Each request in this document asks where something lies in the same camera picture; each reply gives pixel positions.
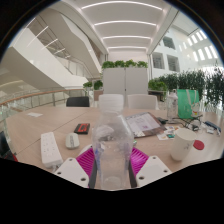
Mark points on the red and black chair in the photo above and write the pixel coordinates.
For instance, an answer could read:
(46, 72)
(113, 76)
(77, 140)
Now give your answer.
(5, 148)

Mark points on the red and black small box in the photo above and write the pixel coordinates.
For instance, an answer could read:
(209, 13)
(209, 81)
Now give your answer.
(82, 128)

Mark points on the white rounded plastic case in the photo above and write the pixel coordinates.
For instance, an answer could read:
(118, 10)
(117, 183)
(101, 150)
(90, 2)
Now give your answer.
(85, 149)

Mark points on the small planter box with plants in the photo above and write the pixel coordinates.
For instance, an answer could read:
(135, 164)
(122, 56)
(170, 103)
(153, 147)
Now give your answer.
(97, 86)

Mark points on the clear plastic water bottle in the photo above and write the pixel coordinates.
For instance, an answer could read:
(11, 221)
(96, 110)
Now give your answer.
(112, 143)

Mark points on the brown booklet with white papers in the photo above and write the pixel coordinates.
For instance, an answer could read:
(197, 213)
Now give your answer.
(143, 123)

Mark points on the green tote bag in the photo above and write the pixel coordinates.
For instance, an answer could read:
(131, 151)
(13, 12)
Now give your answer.
(186, 103)

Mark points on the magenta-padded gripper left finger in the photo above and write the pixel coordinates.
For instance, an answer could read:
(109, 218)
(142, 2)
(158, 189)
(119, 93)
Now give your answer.
(70, 171)

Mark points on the white power strip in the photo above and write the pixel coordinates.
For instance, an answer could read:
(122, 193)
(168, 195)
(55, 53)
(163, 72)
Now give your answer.
(50, 150)

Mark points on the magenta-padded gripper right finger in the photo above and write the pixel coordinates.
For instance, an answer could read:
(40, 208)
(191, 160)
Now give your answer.
(151, 171)

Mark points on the white cabinet topped with plants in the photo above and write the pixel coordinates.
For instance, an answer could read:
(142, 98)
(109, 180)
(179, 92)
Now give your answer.
(125, 83)

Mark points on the row of green hedge plants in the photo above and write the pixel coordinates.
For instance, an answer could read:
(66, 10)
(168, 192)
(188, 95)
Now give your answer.
(200, 83)

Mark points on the ceiling light strips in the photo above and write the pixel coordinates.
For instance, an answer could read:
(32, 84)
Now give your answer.
(123, 22)

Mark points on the white paper sheet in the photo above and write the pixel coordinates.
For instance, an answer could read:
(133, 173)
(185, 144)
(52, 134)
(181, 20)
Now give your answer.
(35, 114)

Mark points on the white cup with blue print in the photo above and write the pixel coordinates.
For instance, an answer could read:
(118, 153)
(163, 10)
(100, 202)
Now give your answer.
(181, 145)

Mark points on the small black block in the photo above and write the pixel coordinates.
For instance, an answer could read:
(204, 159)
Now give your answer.
(162, 120)

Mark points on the colourful sticker sheet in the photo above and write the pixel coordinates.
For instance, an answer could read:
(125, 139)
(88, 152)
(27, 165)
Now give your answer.
(166, 133)

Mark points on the clear bottle with spout cap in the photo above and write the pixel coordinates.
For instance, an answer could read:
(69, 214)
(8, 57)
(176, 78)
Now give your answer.
(172, 105)

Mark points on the white chair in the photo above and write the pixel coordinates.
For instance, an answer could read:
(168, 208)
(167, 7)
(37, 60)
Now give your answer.
(141, 101)

